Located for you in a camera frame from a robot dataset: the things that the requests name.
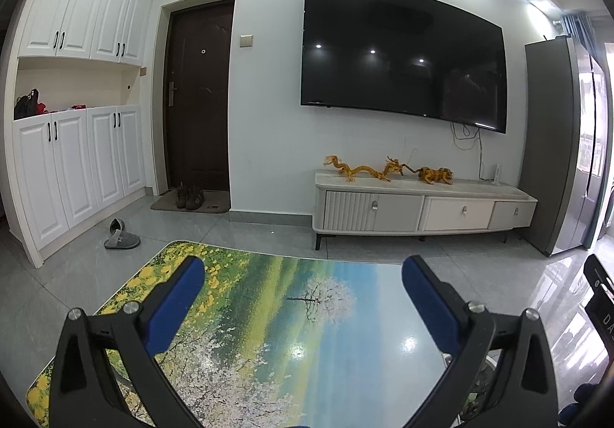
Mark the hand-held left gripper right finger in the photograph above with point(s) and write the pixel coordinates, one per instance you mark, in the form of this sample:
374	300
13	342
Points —
429	308

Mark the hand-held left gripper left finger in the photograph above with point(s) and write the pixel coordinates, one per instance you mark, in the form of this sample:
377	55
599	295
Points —
175	308

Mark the white round trash bin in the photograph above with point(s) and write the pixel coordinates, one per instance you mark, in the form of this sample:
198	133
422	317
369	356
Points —
494	357

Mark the person's right hand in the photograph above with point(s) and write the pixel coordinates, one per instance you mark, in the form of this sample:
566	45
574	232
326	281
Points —
585	413

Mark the grey slipper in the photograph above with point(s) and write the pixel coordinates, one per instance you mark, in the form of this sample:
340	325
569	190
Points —
120	241

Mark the white television stand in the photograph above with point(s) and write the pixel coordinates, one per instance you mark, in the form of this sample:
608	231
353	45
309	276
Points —
460	212

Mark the brown doormat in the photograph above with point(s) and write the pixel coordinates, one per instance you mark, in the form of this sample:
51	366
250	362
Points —
216	205

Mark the brown shoe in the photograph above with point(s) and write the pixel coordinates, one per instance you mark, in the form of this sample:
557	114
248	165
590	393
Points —
195	197
182	196

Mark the golden tiger figure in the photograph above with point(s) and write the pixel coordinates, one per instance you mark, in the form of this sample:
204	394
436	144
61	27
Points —
431	175

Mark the golden dragon figure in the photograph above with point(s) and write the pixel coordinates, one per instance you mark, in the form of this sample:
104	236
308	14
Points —
357	169
393	169

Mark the grey refrigerator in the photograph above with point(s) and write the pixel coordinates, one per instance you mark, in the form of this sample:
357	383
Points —
547	145

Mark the white lower cabinet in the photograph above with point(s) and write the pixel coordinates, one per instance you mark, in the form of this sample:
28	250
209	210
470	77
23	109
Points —
62	178

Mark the dark brown entrance door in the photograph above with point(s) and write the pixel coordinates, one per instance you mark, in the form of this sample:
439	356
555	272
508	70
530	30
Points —
199	97

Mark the black bag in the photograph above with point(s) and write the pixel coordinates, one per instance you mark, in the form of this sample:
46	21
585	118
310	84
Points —
26	105

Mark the blue curtain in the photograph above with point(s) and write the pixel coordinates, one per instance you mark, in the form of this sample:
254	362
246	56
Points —
583	32

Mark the large black wall television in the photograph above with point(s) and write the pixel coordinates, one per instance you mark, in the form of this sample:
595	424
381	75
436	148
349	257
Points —
398	53

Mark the beige wall switch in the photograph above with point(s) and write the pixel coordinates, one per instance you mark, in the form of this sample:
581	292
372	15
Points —
246	40

